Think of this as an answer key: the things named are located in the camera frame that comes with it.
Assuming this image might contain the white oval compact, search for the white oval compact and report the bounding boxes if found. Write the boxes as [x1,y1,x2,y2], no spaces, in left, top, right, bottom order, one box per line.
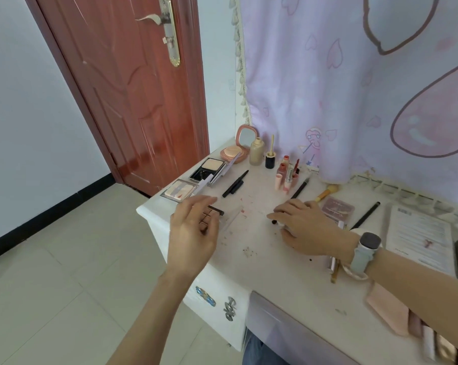
[341,228,383,281]

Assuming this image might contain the wooden drawer lilac front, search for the wooden drawer lilac front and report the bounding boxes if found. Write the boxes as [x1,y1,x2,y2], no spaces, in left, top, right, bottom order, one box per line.
[245,290,361,365]

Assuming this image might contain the black pen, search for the black pen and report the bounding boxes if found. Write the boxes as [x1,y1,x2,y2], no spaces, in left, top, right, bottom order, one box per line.
[350,202,381,231]

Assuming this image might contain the yellow handled makeup brush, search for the yellow handled makeup brush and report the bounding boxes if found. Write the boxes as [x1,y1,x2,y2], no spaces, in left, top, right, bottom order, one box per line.
[314,184,340,204]

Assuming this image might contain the small red blush palette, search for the small red blush palette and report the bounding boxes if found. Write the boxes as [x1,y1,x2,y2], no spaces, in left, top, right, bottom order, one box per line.
[322,196,356,229]

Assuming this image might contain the silver square palette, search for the silver square palette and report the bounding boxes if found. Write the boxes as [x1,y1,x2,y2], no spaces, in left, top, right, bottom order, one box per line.
[160,178,214,204]

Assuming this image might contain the blue cabinet sticker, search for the blue cabinet sticker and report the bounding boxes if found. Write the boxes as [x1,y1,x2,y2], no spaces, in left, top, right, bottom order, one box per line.
[195,286,217,307]

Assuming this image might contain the paper instruction sheet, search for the paper instruction sheet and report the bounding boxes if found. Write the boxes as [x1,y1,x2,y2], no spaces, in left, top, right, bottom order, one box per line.
[386,205,457,278]

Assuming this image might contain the pink cushion compact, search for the pink cushion compact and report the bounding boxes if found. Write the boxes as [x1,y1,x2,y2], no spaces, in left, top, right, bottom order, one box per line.
[220,124,260,163]

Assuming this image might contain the cream gold tube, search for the cream gold tube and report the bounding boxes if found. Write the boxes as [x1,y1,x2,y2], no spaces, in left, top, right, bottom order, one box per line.
[436,332,457,365]

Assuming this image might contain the black eyeliner pencils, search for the black eyeliner pencils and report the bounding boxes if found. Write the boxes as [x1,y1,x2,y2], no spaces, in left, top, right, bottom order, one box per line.
[222,170,250,198]

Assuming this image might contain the lilac cartoon cloth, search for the lilac cartoon cloth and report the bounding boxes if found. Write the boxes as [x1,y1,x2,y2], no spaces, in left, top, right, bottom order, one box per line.
[230,0,458,194]

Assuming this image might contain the brass door handle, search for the brass door handle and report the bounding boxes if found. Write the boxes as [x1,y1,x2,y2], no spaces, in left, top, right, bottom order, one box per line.
[136,0,181,68]

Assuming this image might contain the person's left forearm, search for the person's left forearm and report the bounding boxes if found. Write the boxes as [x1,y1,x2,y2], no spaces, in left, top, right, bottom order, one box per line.
[107,271,188,365]

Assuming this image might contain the dark grey palette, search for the dark grey palette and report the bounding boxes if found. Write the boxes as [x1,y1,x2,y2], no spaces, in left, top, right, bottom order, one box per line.
[189,154,242,187]

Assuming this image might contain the brown wooden door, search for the brown wooden door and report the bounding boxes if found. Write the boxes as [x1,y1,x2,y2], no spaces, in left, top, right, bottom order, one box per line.
[23,0,211,196]

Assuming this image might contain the metal cabinet handle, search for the metal cabinet handle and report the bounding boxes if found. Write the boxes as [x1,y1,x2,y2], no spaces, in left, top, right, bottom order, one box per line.
[223,297,238,322]

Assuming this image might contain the white smartwatch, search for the white smartwatch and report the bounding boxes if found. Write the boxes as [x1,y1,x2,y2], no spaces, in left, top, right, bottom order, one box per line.
[350,231,382,276]

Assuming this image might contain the person's right forearm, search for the person's right forearm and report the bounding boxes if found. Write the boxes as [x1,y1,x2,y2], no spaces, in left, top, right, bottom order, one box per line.
[369,248,458,350]

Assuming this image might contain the black foundation bottle cap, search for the black foundation bottle cap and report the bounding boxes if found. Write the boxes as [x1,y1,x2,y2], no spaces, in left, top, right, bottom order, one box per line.
[265,134,277,170]

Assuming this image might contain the person's blue jeans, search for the person's blue jeans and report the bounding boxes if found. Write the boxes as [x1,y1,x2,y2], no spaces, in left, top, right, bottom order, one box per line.
[242,334,290,365]

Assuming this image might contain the beige foundation bottle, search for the beige foundation bottle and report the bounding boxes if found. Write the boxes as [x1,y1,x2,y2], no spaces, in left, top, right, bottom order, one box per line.
[249,137,266,167]

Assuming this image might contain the person's left hand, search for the person's left hand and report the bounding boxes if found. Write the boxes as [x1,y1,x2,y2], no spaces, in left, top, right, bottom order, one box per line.
[164,194,220,281]

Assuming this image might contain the person's right hand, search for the person's right hand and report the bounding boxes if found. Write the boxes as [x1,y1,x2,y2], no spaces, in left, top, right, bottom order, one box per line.
[266,199,361,265]

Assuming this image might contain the black eyeliner pencil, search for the black eyeliner pencil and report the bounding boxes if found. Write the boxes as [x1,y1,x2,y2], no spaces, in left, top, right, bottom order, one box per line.
[291,177,310,200]

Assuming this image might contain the white table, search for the white table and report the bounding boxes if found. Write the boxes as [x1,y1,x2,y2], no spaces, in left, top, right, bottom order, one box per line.
[136,142,458,365]

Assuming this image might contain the orange brown eyeshadow palette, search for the orange brown eyeshadow palette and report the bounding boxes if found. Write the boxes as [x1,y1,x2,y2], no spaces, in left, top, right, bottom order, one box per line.
[198,204,245,234]

